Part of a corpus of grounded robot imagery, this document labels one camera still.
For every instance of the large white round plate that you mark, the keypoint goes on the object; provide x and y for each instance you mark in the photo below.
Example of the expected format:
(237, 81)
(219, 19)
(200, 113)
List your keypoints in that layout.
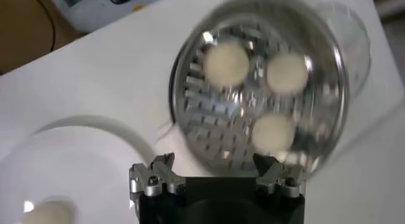
(79, 168)

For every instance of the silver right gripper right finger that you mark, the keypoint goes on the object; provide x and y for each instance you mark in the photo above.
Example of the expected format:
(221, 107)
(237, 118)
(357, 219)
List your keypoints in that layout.
(275, 174)

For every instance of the stainless steel steamer pot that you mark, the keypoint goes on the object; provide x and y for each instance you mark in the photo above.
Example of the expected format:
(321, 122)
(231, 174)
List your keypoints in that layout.
(221, 117)

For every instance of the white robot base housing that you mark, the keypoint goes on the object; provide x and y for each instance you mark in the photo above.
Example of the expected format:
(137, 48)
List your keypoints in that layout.
(95, 10)

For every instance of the white steamed baozi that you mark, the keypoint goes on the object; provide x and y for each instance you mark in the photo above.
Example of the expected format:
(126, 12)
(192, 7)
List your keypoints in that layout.
(49, 214)
(272, 132)
(226, 64)
(287, 73)

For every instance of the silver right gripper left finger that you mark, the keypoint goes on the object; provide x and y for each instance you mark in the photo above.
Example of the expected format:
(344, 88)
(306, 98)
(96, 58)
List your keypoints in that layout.
(164, 176)

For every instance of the round glass pot lid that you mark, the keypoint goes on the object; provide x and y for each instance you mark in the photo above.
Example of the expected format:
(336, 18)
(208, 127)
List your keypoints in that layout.
(357, 48)

